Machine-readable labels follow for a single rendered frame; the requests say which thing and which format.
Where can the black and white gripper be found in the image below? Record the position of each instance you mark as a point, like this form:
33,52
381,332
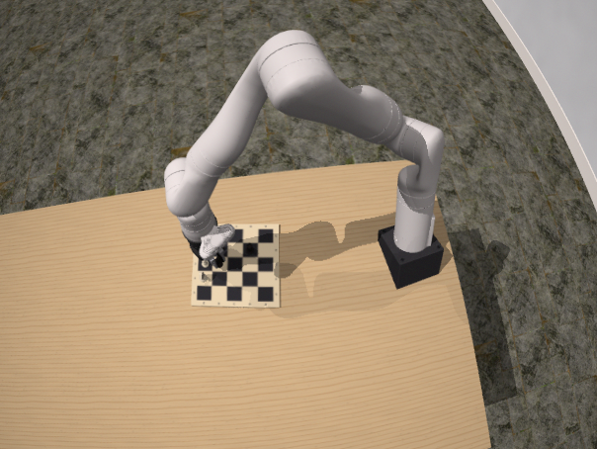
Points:
211,239

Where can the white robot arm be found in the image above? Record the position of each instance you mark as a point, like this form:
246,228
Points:
300,82

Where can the chessboard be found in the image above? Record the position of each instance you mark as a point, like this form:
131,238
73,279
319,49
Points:
244,280

